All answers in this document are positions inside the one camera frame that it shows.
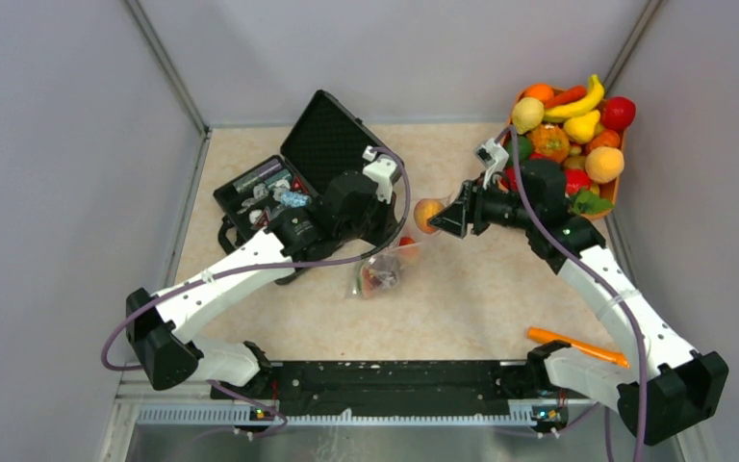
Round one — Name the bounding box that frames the red toy tomato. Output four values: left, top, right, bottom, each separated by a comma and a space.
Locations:
564, 168, 592, 197

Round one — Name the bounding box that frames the black poker chip case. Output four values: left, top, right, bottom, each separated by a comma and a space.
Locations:
213, 90, 403, 262

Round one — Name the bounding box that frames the orange fruit basket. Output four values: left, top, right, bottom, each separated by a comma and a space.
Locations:
498, 87, 628, 220

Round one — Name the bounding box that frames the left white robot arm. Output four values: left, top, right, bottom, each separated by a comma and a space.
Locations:
123, 167, 406, 398

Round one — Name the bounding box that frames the toy watermelon slice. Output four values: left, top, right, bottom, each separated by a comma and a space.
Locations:
353, 265, 383, 299

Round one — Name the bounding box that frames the red toy apple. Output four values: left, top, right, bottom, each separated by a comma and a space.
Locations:
600, 96, 637, 131

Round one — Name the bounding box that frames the green toy lime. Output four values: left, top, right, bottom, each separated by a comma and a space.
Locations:
502, 135, 534, 167

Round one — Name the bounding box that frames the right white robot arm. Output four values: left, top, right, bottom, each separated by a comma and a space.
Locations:
428, 160, 729, 446

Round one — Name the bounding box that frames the yellow toy pear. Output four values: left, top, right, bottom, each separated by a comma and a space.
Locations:
563, 110, 600, 144

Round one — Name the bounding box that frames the green toy leaf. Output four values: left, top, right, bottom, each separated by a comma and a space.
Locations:
571, 189, 614, 216

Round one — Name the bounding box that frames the small orange toy carrot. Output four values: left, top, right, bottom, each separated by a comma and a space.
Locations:
544, 86, 588, 109

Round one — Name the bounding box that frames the red yellow toy mango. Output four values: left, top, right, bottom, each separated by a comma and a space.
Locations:
397, 236, 420, 262

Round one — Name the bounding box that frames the yellow toy banana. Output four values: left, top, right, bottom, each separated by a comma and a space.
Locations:
543, 74, 605, 123

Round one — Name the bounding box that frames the clear zip top bag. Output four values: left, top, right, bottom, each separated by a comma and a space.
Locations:
344, 191, 453, 301

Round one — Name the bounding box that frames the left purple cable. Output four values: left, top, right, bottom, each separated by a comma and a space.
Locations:
100, 146, 412, 441

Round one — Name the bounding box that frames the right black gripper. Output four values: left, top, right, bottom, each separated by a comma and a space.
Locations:
429, 171, 537, 239

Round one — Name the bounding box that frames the toy peach orange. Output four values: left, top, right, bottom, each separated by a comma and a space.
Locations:
585, 146, 624, 184

